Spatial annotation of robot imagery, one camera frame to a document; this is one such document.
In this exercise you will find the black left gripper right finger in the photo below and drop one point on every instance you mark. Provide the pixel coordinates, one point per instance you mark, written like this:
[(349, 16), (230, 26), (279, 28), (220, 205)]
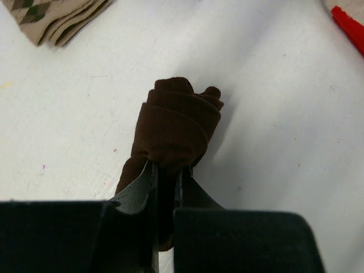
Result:
[(209, 238)]

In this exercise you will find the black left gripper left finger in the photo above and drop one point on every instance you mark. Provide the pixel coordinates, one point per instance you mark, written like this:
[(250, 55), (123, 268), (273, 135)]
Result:
[(115, 235)]

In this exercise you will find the dark brown striped sock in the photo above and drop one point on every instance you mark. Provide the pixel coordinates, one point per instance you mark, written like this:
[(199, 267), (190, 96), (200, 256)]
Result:
[(173, 130)]

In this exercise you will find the brown argyle sock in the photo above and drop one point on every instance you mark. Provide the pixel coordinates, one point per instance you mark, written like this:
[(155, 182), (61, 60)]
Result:
[(53, 22)]

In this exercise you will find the red reindeer sock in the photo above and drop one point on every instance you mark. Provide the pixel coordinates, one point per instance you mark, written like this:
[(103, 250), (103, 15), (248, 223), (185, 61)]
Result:
[(351, 28)]

